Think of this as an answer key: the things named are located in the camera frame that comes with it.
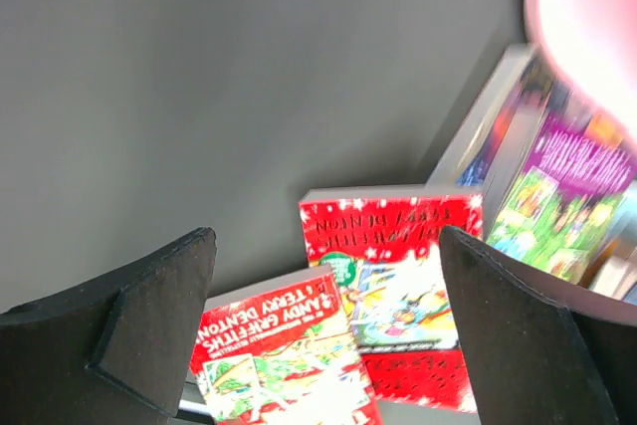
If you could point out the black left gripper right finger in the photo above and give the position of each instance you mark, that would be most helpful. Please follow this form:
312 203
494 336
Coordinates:
539 350

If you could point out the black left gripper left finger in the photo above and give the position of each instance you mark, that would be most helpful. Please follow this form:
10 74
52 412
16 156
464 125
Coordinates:
112 350

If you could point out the purple 117-storey treehouse book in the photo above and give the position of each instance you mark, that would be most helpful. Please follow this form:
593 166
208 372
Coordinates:
560 205

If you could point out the red christmas treehouse book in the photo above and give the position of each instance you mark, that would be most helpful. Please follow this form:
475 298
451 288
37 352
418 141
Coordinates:
382 244

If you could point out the red 13-storey treehouse book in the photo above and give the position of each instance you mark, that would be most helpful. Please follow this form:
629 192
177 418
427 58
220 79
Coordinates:
282 352

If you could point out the blue fantasy cover book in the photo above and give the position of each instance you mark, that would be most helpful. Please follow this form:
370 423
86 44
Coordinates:
521 79

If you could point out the pink three-tier shelf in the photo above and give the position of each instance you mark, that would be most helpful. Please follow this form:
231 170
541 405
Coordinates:
591 45

